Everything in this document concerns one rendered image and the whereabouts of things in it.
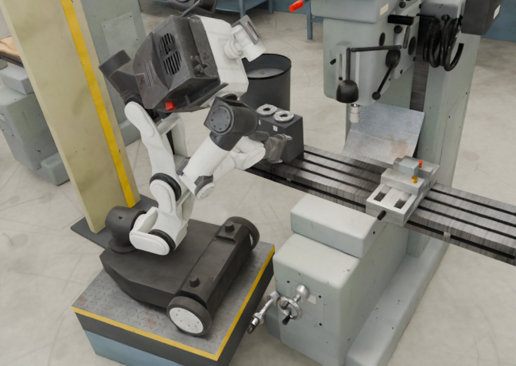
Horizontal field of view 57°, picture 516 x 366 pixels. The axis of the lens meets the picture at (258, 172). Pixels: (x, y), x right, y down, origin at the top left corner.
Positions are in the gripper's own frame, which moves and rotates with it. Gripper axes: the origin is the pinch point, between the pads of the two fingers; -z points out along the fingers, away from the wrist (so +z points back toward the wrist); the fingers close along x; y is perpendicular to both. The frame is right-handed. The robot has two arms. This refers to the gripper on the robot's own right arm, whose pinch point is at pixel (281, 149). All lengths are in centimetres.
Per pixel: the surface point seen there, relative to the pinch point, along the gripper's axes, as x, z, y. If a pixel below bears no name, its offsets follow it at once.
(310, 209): -18.5, -8.0, -19.8
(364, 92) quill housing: 34.7, 9.8, -27.1
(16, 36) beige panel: -8, 38, 147
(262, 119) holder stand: 6.0, -6.8, 18.6
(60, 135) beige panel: -58, 5, 138
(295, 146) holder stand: 0.0, -17.0, 3.7
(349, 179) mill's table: -1.1, -18.7, -25.5
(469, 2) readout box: 75, -2, -43
